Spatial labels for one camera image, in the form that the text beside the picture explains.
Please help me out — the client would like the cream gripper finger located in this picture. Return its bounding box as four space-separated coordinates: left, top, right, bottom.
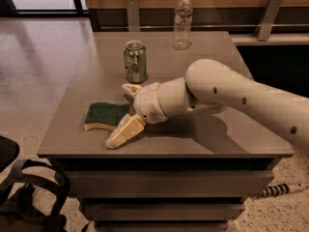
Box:
105 114 146 149
122 83 142 97

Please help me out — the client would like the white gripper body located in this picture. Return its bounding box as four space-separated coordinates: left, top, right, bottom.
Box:
133 82 168 125

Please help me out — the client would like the green and yellow sponge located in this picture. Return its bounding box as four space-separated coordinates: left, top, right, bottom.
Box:
84 102 130 131

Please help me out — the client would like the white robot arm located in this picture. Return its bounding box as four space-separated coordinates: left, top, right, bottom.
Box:
106 59 309 149

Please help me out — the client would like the green soda can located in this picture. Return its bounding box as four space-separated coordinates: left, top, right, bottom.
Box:
124 40 148 83

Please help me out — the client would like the clear plastic water bottle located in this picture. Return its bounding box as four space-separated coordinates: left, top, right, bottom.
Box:
173 0 193 50

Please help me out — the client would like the grey drawer cabinet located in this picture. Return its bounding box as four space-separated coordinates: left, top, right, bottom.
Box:
38 32 293 232

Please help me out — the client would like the black chair edge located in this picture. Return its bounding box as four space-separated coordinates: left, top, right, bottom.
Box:
0 136 19 172

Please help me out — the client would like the left metal wall bracket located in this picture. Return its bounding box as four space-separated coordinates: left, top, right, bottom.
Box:
126 0 140 32

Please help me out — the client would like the metal wall bracket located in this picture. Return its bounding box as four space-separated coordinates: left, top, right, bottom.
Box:
254 0 283 42
126 0 140 32

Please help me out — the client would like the black bag with straps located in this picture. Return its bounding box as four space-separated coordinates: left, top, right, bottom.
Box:
0 159 70 232

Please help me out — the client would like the right metal wall bracket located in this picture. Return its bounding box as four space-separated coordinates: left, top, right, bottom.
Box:
254 0 283 42

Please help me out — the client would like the black white striped handle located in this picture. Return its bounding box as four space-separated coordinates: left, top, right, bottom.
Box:
259 183 306 199

